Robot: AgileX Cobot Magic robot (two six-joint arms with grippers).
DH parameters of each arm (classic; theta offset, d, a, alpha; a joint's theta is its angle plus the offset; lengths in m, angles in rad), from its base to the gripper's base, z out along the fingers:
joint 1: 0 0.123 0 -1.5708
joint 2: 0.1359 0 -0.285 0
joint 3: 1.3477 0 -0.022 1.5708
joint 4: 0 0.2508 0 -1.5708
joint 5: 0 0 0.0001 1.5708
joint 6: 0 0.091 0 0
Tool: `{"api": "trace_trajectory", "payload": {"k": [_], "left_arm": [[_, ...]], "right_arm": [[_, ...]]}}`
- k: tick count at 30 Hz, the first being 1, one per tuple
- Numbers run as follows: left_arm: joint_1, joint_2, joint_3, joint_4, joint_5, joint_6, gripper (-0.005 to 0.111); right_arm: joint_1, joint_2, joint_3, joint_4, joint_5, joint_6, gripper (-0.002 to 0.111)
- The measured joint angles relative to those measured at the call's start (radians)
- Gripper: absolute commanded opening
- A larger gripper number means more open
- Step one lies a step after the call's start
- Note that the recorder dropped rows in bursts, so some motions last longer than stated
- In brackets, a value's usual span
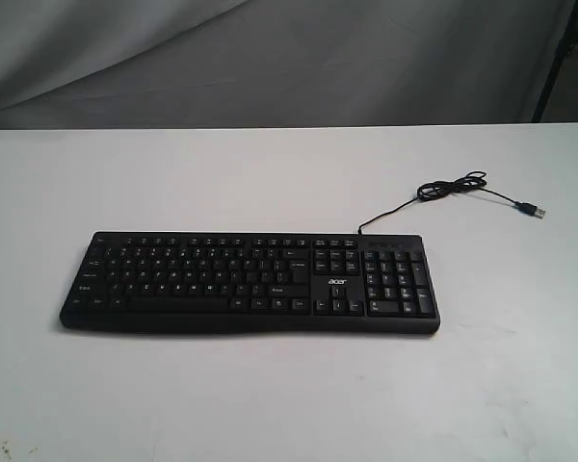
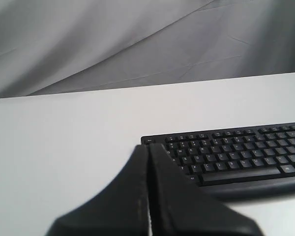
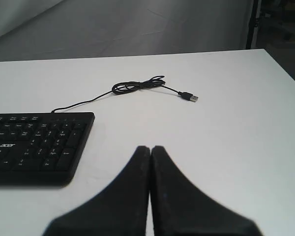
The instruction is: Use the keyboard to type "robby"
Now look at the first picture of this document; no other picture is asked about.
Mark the black acer keyboard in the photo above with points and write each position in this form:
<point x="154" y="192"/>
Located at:
<point x="233" y="283"/>

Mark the grey backdrop cloth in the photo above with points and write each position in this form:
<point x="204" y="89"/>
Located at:
<point x="239" y="64"/>

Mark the black stand pole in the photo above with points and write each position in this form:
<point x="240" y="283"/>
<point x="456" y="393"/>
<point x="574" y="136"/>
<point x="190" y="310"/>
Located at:
<point x="558" y="101"/>

